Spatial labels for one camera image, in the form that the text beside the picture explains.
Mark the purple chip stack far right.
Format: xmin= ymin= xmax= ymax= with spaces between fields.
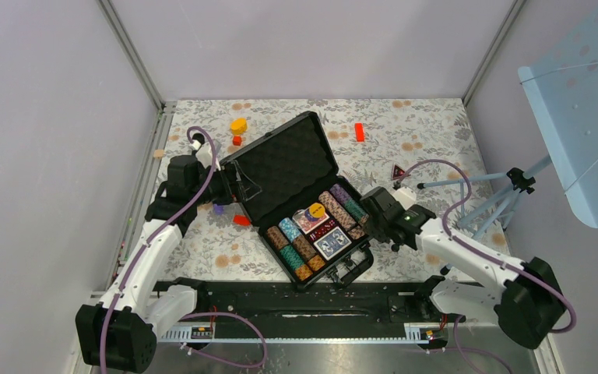
xmin=329 ymin=184 xmax=369 ymax=225

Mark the black microphone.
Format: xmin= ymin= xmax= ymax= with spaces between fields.
xmin=192 ymin=132 xmax=205 ymax=146

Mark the black poker chip case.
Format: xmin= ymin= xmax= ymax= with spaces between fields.
xmin=221 ymin=111 xmax=374 ymax=291

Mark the purple toy microphone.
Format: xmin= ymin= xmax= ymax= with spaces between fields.
xmin=213 ymin=204 xmax=224 ymax=215

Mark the clear plastic disc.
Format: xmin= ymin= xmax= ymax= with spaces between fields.
xmin=292 ymin=210 xmax=313 ymax=233

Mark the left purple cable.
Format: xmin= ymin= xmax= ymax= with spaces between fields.
xmin=97 ymin=127 xmax=269 ymax=374

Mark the light blue tripod stand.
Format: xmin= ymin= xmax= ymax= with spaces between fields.
xmin=416 ymin=154 xmax=553 ymax=274

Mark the blue playing card deck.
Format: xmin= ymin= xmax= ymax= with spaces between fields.
xmin=313 ymin=228 xmax=352 ymax=260

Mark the red black triangle card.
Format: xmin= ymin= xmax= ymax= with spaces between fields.
xmin=392 ymin=164 xmax=406 ymax=181

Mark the blue small blind button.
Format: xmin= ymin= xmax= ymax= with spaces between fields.
xmin=304 ymin=208 xmax=314 ymax=221

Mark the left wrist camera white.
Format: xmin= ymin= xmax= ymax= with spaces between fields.
xmin=189 ymin=140 xmax=221 ymax=172

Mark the red playing card deck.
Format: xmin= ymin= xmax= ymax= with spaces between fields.
xmin=292 ymin=209 xmax=330 ymax=234

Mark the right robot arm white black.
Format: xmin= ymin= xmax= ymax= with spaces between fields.
xmin=361 ymin=187 xmax=567 ymax=349

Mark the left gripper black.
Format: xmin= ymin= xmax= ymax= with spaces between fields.
xmin=190 ymin=160 xmax=261 ymax=206

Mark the light blue perforated panel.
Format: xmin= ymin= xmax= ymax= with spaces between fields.
xmin=518 ymin=7 xmax=598 ymax=228

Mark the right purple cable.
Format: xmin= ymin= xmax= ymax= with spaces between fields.
xmin=394 ymin=158 xmax=578 ymax=374

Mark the yellow cylinder block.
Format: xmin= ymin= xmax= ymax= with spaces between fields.
xmin=230 ymin=118 xmax=248 ymax=136

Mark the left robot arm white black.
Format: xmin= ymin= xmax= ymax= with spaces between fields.
xmin=76 ymin=155 xmax=232 ymax=373

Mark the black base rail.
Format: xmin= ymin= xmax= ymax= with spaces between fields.
xmin=152 ymin=277 xmax=456 ymax=342

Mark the purple cable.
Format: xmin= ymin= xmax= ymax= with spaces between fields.
xmin=97 ymin=127 xmax=269 ymax=374
xmin=394 ymin=158 xmax=578 ymax=374

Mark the red rectangular block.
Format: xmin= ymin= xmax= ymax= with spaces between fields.
xmin=233 ymin=214 xmax=252 ymax=227

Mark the floral table mat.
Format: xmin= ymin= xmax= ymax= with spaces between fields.
xmin=156 ymin=99 xmax=485 ymax=282

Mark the red block beside case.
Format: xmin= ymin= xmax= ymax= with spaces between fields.
xmin=354 ymin=122 xmax=365 ymax=143

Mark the yellow dealer button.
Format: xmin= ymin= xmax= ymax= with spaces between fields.
xmin=309 ymin=203 xmax=325 ymax=221

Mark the brown chip stack far left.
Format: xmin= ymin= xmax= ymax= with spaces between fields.
xmin=265 ymin=226 xmax=315 ymax=282

